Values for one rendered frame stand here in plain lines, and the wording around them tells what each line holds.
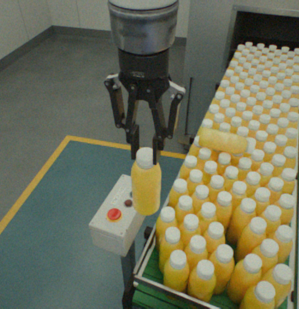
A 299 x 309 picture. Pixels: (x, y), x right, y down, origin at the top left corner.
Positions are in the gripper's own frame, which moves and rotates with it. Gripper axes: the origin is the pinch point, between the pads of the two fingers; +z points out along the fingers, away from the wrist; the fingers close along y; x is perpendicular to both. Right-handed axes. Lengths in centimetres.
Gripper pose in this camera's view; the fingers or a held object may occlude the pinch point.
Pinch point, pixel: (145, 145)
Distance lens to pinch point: 55.6
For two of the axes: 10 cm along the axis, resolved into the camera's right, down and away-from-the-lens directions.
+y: 9.5, 2.2, -2.1
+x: 3.1, -7.0, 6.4
